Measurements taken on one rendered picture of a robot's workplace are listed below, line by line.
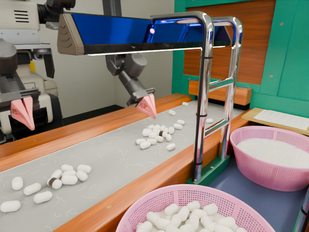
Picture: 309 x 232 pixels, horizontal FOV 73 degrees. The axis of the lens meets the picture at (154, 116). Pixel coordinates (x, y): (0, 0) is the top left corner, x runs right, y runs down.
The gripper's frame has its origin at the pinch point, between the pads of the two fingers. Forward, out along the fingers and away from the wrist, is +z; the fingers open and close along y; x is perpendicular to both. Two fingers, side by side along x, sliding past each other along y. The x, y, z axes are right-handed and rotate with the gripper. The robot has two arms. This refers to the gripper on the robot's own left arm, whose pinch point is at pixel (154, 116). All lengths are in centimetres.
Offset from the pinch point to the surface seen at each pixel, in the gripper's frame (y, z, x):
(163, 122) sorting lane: 11.5, 0.7, 9.7
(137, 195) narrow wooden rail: -26.4, 18.3, -9.3
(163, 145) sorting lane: -3.4, 10.2, 1.2
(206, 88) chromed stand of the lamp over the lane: -8.1, 8.1, -26.7
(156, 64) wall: 129, -86, 81
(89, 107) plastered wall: 86, -112, 183
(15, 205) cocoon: -44.2, 6.2, 2.0
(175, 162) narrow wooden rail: -11.3, 17.1, -8.1
